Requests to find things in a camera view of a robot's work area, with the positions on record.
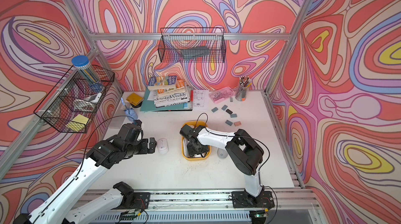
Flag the black wire basket left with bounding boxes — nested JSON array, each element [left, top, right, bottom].
[[34, 65, 115, 133]]

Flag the pink plastic box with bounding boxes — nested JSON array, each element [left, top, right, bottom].
[[208, 87, 235, 104]]

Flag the pink eraser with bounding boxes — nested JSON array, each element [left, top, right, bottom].
[[234, 121, 242, 127]]

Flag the black wire basket on wall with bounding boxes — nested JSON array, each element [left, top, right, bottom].
[[158, 26, 227, 63]]

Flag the green folder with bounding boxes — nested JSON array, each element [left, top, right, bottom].
[[140, 88, 193, 112]]

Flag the metal mesh pencil cup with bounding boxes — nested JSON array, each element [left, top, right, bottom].
[[235, 76, 252, 101]]

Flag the stack of magazines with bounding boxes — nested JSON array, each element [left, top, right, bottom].
[[147, 75, 191, 108]]

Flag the grey computer mouse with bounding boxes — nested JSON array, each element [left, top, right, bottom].
[[217, 148, 228, 159]]

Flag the yellow sticky notes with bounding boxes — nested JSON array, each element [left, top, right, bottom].
[[66, 114, 89, 132]]

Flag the yellow storage tray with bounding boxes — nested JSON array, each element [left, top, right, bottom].
[[181, 121, 212, 161]]

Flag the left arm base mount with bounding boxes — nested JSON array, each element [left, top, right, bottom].
[[113, 182, 151, 209]]

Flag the white mouse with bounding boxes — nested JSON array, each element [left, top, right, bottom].
[[157, 138, 169, 155]]

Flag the blue pen cup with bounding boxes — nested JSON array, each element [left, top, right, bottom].
[[121, 98, 138, 121]]

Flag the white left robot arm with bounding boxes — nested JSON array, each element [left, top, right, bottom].
[[13, 120, 157, 224]]

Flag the blue lid pencil jar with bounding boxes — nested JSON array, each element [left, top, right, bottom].
[[71, 56, 104, 93]]

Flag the white paper sheet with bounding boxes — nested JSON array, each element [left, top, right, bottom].
[[192, 90, 209, 111]]

